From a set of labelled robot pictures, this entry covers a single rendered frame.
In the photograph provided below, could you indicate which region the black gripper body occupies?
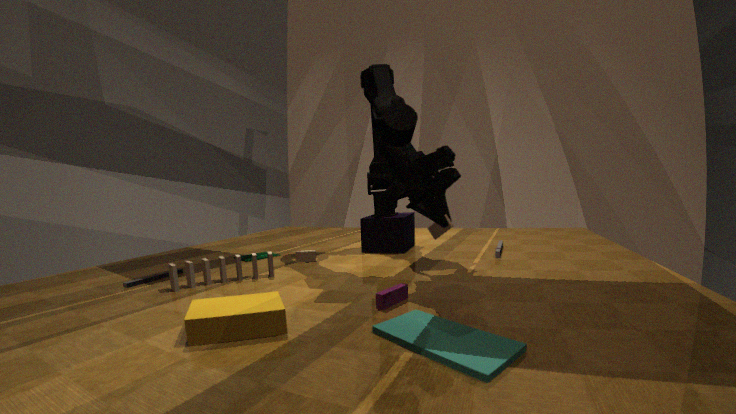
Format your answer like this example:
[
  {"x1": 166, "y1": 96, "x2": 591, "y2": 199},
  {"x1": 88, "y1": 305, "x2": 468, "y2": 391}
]
[{"x1": 380, "y1": 148, "x2": 461, "y2": 212}]

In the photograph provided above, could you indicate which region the teal flat rectangular block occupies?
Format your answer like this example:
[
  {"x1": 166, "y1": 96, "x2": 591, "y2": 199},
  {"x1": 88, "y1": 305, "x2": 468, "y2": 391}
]
[{"x1": 372, "y1": 309, "x2": 527, "y2": 384}]

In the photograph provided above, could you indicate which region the green rectangular block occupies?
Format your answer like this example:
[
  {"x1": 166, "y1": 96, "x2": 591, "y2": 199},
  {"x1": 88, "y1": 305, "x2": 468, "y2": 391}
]
[{"x1": 241, "y1": 251, "x2": 280, "y2": 262}]

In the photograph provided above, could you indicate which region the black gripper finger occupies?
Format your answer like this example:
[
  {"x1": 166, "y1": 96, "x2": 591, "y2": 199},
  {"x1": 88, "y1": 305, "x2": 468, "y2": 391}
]
[
  {"x1": 406, "y1": 186, "x2": 448, "y2": 228},
  {"x1": 435, "y1": 182, "x2": 451, "y2": 221}
]

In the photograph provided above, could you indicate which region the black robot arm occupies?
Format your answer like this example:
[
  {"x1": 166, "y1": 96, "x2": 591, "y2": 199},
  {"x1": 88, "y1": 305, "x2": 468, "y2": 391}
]
[{"x1": 360, "y1": 64, "x2": 455, "y2": 217}]

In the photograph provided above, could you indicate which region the yellow rectangular block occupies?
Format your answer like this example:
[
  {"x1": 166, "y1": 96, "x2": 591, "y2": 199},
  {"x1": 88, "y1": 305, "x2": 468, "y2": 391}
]
[{"x1": 184, "y1": 291, "x2": 288, "y2": 346}]

